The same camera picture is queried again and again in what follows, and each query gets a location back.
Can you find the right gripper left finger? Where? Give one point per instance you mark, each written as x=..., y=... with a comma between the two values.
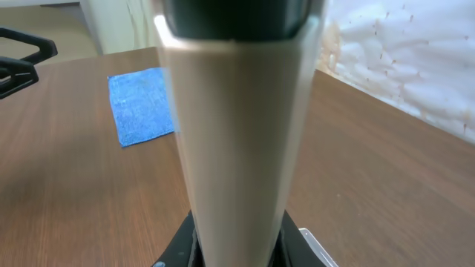
x=178, y=252

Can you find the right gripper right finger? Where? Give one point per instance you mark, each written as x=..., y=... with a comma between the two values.
x=297, y=252

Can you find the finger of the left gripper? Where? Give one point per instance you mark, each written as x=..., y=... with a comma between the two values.
x=15, y=83
x=46, y=45

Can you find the white pipette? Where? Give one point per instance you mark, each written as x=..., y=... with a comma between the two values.
x=237, y=130

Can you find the blue cloth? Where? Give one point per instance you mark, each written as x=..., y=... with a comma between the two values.
x=141, y=107

